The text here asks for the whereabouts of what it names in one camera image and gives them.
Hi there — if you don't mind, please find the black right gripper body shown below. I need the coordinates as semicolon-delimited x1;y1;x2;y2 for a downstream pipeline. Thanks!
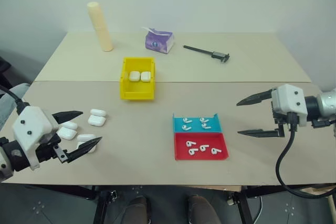
270;102;292;132

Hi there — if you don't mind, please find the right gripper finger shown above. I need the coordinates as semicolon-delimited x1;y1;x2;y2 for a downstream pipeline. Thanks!
236;89;274;107
237;124;287;139

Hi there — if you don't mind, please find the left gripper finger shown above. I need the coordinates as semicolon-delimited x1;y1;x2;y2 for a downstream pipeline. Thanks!
53;136;103;164
52;110;85;125

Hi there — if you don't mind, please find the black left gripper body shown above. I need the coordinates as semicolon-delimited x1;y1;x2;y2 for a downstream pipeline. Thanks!
35;133;62;162

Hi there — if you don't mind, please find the white earbud case bottom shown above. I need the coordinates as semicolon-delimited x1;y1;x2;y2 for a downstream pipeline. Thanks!
76;133;98;154

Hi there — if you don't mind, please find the white earbud case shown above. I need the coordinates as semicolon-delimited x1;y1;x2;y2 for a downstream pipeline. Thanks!
87;114;106;126
76;133;98;154
140;70;152;83
57;127;78;141
128;70;142;82
90;108;107;118
61;121;79;131

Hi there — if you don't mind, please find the yellow plastic bin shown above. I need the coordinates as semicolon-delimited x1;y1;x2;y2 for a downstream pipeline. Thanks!
119;56;157;102

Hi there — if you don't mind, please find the black vernier caliper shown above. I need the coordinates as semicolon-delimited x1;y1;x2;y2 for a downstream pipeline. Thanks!
183;44;232;65

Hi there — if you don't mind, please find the blue plastic tray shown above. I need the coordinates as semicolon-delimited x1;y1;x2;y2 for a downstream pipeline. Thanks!
172;112;223;134

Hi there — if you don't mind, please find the black chair part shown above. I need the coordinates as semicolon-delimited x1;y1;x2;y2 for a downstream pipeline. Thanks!
0;56;13;89

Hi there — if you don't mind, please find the red plastic tray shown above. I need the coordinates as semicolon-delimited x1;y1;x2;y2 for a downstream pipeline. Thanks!
173;132;230;162

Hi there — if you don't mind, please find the cream cylinder tube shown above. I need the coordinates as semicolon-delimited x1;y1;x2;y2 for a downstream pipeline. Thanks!
87;1;114;52

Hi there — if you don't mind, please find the dark rounded shape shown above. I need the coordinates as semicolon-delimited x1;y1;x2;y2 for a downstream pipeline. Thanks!
186;194;222;224

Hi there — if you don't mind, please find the purple tissue pack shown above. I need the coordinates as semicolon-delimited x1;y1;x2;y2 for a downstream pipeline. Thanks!
141;26;176;55

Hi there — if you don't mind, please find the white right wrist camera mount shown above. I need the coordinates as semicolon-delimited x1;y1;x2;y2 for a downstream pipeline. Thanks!
270;83;309;128

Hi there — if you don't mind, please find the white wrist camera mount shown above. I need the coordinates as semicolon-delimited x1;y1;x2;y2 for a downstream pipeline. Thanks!
12;106;60;171
270;83;309;128

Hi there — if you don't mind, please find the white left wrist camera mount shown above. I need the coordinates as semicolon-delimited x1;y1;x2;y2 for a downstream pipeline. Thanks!
12;106;60;171

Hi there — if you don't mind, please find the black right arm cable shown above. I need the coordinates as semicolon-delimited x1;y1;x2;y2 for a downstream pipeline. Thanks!
275;113;336;199

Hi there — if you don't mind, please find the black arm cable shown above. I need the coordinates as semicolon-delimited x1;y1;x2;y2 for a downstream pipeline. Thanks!
0;86;27;115
275;113;336;199

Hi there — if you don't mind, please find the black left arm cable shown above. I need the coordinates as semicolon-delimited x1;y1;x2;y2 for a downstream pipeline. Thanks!
0;86;27;115

